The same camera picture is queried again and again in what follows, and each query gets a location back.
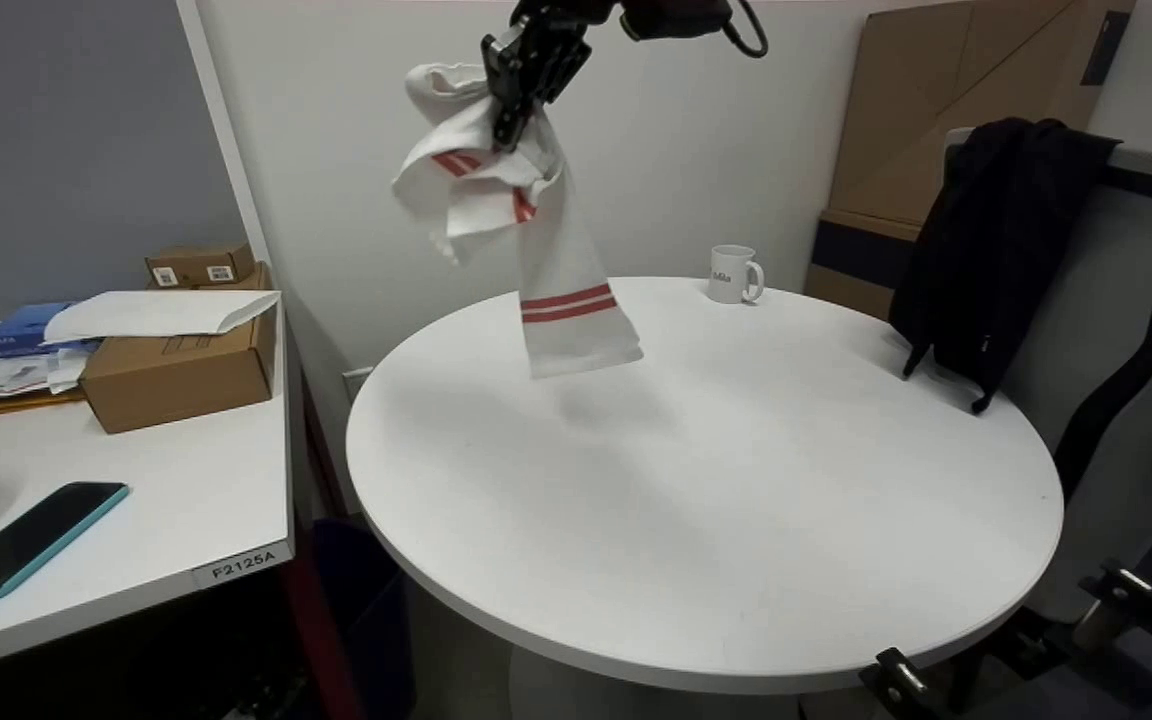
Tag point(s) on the white padded envelope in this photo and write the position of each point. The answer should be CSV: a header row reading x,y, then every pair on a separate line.
x,y
158,314

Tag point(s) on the flat brown cardboard box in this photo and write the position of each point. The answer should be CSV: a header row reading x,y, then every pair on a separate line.
x,y
176,381

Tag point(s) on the white cloth with red stripes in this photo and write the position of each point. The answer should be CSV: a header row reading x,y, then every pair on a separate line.
x,y
563,267

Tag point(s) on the smartphone with teal case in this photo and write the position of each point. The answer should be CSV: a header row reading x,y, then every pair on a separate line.
x,y
30,541

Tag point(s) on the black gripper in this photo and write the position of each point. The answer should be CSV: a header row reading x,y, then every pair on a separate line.
x,y
563,24

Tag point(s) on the grey partition with white frame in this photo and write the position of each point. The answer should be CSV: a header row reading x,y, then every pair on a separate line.
x,y
71,134

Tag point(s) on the white mug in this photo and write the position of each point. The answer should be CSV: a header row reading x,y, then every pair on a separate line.
x,y
732,273

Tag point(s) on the blue packet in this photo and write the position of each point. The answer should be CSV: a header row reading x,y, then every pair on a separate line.
x,y
19,331

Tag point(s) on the grey mesh office chair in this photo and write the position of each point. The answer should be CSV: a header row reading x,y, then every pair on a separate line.
x,y
1118,345

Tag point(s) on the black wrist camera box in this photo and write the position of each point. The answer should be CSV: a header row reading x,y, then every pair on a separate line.
x,y
678,17

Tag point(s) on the small brown cardboard box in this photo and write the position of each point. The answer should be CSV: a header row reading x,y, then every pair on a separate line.
x,y
202,268

